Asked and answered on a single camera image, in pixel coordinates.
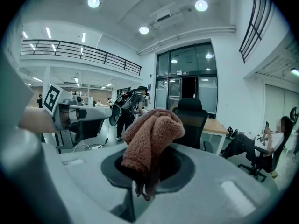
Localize black balcony railing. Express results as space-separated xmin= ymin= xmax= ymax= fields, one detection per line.
xmin=20 ymin=39 xmax=143 ymax=77
xmin=238 ymin=0 xmax=274 ymax=64

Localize white cable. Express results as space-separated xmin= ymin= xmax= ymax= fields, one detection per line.
xmin=71 ymin=143 xmax=93 ymax=154

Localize white ceiling pipe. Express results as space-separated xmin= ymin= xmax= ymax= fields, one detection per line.
xmin=137 ymin=26 xmax=237 ymax=56

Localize row of ceiling strip lights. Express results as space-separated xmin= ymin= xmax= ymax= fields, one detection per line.
xmin=21 ymin=26 xmax=115 ymax=89

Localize reddish-brown fabric piece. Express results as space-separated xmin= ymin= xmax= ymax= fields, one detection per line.
xmin=121 ymin=108 xmax=186 ymax=202

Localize black mesh office chair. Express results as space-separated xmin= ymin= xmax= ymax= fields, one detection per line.
xmin=172 ymin=98 xmax=214 ymax=153

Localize wooden table with white legs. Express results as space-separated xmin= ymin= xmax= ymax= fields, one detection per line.
xmin=201 ymin=118 xmax=230 ymax=155

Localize person's left forearm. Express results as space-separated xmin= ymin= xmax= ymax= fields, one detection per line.
xmin=17 ymin=107 xmax=59 ymax=135

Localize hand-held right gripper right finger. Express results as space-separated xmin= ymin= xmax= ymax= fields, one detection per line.
xmin=140 ymin=141 xmax=274 ymax=224

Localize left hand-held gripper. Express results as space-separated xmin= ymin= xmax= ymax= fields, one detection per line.
xmin=42 ymin=83 xmax=122 ymax=147

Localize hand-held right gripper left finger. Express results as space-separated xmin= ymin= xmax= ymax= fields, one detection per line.
xmin=42 ymin=143 xmax=132 ymax=212

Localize ceiling air conditioner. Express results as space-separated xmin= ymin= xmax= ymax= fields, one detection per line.
xmin=149 ymin=2 xmax=185 ymax=30

